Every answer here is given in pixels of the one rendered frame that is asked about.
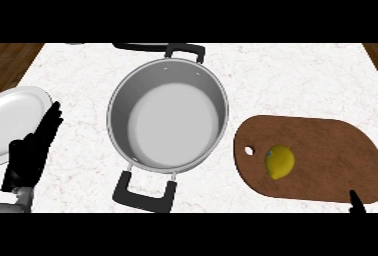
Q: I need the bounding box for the yellow lemon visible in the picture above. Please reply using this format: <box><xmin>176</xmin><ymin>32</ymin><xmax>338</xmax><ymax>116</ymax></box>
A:
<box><xmin>265</xmin><ymin>144</ymin><xmax>297</xmax><ymax>181</ymax></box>

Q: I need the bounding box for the white plate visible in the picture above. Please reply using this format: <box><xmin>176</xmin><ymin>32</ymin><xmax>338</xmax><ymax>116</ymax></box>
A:
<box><xmin>0</xmin><ymin>85</ymin><xmax>55</xmax><ymax>166</ymax></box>

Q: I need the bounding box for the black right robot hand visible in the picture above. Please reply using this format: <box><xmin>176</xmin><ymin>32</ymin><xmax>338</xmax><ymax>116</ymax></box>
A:
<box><xmin>347</xmin><ymin>189</ymin><xmax>369</xmax><ymax>214</ymax></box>

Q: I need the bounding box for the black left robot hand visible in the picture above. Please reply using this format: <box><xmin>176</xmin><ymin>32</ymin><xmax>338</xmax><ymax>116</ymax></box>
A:
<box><xmin>0</xmin><ymin>101</ymin><xmax>65</xmax><ymax>193</ymax></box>

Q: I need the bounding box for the silver pot with black handles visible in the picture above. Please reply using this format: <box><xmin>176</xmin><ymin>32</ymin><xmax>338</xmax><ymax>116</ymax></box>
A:
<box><xmin>105</xmin><ymin>43</ymin><xmax>231</xmax><ymax>214</ymax></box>

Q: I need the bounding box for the brown wooden cutting board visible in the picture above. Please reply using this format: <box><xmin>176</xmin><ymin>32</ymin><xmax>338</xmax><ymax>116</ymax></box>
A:
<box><xmin>232</xmin><ymin>114</ymin><xmax>378</xmax><ymax>205</ymax></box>

